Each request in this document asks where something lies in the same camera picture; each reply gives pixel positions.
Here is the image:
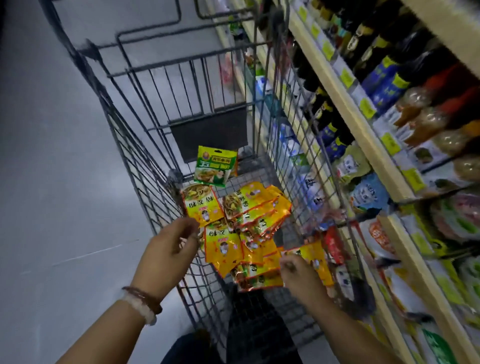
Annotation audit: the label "person's left hand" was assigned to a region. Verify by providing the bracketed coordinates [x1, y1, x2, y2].
[131, 216, 202, 303]

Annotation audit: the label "person's right hand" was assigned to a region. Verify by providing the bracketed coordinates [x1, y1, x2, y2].
[279, 251, 331, 309]

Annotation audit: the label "pile of seasoning packets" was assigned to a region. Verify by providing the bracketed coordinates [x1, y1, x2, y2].
[180, 144, 337, 294]

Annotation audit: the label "grey wire shopping cart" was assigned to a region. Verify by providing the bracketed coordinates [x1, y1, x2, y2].
[37, 0, 376, 354]

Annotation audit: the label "wooden store shelving with goods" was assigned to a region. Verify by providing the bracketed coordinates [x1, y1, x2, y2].
[210, 0, 480, 364]

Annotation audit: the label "person's left forearm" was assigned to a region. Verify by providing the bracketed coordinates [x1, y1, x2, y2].
[58, 296, 159, 364]

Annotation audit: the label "person's right forearm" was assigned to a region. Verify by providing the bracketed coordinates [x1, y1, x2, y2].
[311, 296, 406, 364]

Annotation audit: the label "black plastic cart flap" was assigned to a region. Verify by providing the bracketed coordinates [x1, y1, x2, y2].
[171, 105, 250, 163]

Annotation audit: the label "black trousers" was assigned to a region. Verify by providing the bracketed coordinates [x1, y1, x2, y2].
[161, 288, 305, 364]

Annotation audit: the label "row of blue packets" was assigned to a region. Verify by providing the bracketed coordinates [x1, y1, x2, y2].
[255, 60, 331, 215]

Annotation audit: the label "blue white pouch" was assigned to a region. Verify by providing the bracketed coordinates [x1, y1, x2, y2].
[348, 174, 391, 213]

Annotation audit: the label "pale green pouch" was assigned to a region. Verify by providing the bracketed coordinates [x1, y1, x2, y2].
[333, 142, 373, 183]

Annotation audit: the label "rows of assorted seasoning packets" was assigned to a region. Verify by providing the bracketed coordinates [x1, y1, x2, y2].
[322, 187, 480, 364]

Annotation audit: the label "row of yellow price tags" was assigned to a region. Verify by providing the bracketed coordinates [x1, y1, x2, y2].
[296, 0, 429, 195]

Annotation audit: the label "row of small dark bottles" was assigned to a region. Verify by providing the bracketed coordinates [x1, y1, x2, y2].
[292, 45, 357, 162]

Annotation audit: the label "row of dark sauce bottles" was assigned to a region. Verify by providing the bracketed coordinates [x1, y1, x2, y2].
[322, 0, 451, 114]

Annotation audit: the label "dark red bracelet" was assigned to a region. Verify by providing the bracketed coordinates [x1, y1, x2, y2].
[122, 285, 164, 315]

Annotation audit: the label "white bead bracelet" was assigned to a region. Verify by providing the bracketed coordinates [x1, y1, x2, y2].
[118, 291, 159, 327]

